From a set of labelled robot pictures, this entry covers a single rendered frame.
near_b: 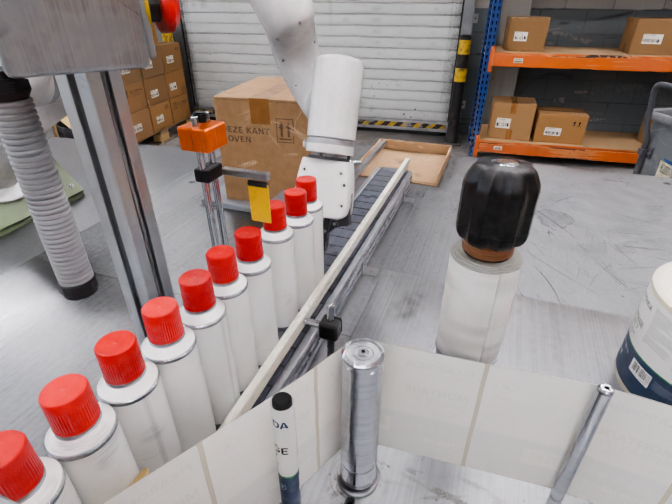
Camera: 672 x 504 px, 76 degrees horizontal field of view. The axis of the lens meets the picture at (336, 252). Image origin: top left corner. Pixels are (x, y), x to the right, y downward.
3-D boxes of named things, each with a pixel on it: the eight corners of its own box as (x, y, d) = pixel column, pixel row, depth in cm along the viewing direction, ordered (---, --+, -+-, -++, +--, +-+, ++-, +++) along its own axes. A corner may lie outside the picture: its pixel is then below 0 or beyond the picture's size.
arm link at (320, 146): (296, 134, 72) (294, 152, 73) (346, 139, 70) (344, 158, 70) (315, 138, 80) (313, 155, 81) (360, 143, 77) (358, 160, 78)
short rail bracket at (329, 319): (336, 372, 67) (336, 312, 61) (318, 367, 68) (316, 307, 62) (343, 358, 69) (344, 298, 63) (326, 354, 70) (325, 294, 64)
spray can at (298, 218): (311, 314, 71) (306, 200, 61) (281, 309, 72) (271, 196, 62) (319, 296, 75) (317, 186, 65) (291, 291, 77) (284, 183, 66)
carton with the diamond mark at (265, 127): (310, 207, 113) (307, 101, 99) (226, 199, 118) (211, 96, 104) (337, 168, 138) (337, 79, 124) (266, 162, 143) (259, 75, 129)
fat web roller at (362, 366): (371, 505, 45) (381, 376, 35) (330, 490, 46) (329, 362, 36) (383, 466, 48) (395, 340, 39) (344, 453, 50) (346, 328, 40)
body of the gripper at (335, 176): (294, 147, 73) (287, 212, 76) (351, 153, 70) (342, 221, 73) (310, 149, 80) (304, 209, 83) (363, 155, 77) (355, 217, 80)
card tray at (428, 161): (437, 186, 131) (438, 174, 129) (355, 175, 138) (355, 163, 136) (450, 156, 155) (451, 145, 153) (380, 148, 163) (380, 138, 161)
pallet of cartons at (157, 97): (133, 161, 397) (98, 20, 338) (54, 155, 412) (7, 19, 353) (196, 127, 497) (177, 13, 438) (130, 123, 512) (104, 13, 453)
